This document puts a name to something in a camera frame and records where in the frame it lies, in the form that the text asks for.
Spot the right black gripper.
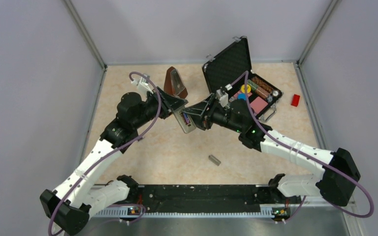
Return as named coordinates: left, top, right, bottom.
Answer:
left=182, top=93, right=243, bottom=133

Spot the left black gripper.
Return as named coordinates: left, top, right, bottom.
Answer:
left=132, top=86, right=189, bottom=129

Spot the purple blue battery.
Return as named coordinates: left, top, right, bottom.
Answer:
left=182, top=113, right=191, bottom=126

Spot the beige remote control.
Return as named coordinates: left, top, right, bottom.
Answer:
left=173, top=109, right=196, bottom=134

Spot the beige battery cover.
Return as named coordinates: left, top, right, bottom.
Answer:
left=208, top=155, right=221, bottom=166

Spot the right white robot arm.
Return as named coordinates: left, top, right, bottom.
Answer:
left=183, top=94, right=361, bottom=207

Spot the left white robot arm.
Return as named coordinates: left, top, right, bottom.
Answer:
left=40, top=88, right=187, bottom=236

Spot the brown metronome with clear cover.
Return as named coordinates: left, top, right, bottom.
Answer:
left=163, top=66, right=188, bottom=99

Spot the blue poker chip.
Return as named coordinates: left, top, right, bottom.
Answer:
left=237, top=93, right=247, bottom=101

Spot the black poker chip case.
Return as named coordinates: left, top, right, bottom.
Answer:
left=202, top=36, right=284, bottom=122

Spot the yellow big blind chip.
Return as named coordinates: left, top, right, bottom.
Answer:
left=240, top=85, right=251, bottom=93

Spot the red playing card deck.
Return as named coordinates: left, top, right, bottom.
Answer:
left=250, top=97, right=268, bottom=115

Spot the red toy block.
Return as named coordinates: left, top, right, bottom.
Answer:
left=291, top=94, right=301, bottom=107

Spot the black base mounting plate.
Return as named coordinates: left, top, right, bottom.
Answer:
left=117, top=184, right=301, bottom=213

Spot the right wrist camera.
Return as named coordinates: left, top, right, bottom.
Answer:
left=216, top=84, right=232, bottom=108

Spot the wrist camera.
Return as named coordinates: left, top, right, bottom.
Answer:
left=130, top=75, right=154, bottom=97
left=216, top=84, right=232, bottom=108

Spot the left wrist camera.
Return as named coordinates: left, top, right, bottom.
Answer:
left=130, top=75, right=154, bottom=97

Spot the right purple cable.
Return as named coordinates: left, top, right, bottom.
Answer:
left=229, top=70, right=375, bottom=225

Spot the aluminium frame rail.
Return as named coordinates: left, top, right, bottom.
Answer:
left=58, top=185, right=356, bottom=219

